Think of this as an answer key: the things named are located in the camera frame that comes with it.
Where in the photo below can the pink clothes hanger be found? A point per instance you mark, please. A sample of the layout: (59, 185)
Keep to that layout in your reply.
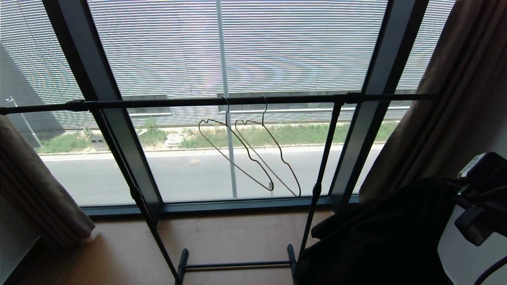
(228, 109)
(264, 111)

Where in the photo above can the black garment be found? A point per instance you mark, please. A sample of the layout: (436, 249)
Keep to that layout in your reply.
(376, 245)

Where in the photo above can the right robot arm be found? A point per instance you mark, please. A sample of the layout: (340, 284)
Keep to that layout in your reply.
(487, 170)

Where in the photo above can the black clothes rack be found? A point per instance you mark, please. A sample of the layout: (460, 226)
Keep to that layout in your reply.
(178, 102)

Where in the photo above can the window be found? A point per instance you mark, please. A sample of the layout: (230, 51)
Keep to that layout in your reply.
(95, 79)

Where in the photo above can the brown curtain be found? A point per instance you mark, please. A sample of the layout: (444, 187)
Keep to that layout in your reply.
(435, 99)
(35, 190)

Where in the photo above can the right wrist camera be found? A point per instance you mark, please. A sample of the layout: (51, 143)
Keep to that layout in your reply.
(473, 225)

